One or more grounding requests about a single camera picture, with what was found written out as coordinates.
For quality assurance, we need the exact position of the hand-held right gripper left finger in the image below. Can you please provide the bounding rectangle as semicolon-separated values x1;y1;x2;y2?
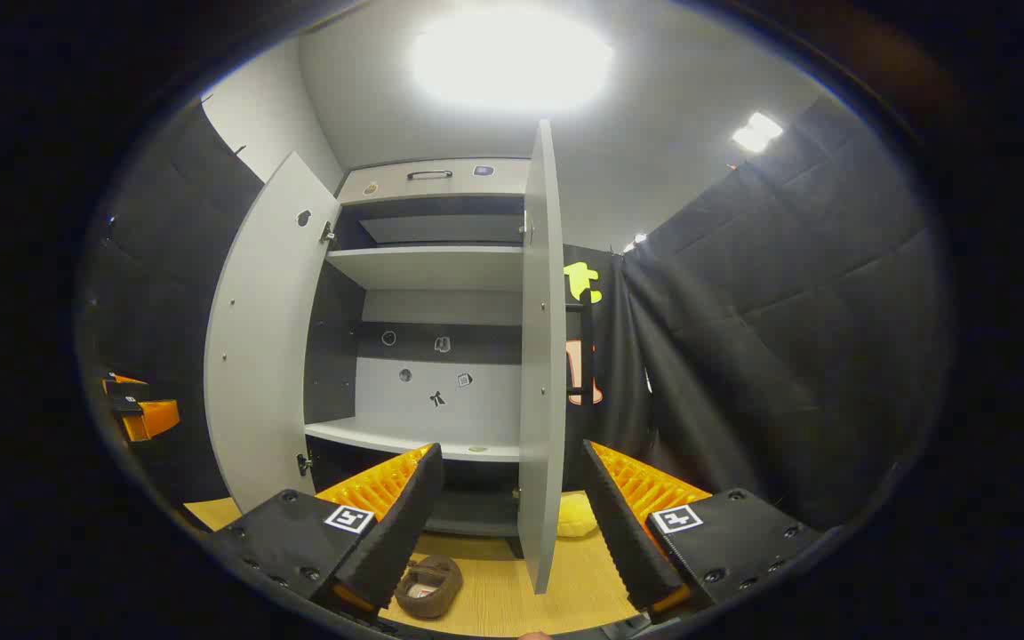
210;442;444;623

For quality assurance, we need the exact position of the brown fuzzy shoe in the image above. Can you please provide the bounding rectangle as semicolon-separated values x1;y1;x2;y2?
395;555;464;620

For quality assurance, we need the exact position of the small ceiling light panel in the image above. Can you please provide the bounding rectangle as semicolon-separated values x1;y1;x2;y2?
732;111;784;154

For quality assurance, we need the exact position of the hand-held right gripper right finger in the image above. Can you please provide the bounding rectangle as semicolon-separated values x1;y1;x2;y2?
581;440;824;623

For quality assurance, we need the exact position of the large ceiling light panel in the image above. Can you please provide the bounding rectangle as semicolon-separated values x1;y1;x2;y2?
410;7;615;112

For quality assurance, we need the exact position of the grey shoe cabinet door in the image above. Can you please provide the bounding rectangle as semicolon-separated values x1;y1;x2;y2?
516;120;597;595
204;151;341;515

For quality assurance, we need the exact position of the black backdrop cloth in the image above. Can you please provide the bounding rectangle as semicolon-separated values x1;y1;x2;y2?
81;93;953;534

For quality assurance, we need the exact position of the grey shoe cabinet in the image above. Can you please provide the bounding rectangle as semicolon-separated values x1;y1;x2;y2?
303;158;535;539

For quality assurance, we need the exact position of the yellow plush toy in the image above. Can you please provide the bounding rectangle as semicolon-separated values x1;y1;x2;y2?
556;491;602;539

